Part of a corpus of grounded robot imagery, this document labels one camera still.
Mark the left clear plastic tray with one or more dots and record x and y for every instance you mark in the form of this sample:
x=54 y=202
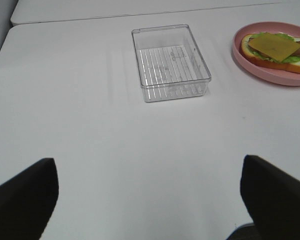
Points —
x=170 y=64

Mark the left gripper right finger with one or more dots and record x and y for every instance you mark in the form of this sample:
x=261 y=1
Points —
x=272 y=199

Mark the yellow cheese slice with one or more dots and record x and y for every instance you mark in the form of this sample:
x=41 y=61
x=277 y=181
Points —
x=272 y=46

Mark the pink round plate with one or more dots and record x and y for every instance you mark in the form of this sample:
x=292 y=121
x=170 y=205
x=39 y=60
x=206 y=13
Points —
x=275 y=76

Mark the bread slice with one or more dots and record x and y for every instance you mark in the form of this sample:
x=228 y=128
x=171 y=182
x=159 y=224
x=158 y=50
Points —
x=290 y=64

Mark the green lettuce leaf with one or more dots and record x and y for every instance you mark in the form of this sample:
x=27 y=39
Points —
x=293 y=59

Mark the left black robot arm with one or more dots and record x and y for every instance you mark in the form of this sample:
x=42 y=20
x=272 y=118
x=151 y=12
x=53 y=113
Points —
x=242 y=232

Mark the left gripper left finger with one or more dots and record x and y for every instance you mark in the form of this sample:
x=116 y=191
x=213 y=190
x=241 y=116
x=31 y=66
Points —
x=28 y=200

